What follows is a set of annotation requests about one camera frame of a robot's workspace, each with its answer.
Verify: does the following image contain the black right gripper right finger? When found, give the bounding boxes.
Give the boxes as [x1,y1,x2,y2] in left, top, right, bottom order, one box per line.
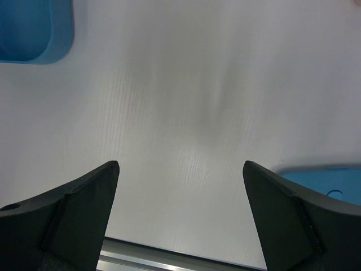
[243,161,360,270]

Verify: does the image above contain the blue two-compartment lunch box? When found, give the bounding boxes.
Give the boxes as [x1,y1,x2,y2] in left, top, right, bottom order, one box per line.
[1,0,74,64]

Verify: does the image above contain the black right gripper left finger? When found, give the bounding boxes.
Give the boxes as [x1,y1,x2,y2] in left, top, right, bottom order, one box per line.
[1,161,120,270]

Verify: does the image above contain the blue lunch box lid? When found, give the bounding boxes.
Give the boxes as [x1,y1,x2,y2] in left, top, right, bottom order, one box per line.
[279,166,360,205]

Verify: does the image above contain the aluminium front rail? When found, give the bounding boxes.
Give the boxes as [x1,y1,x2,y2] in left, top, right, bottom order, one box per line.
[96,237,255,270]

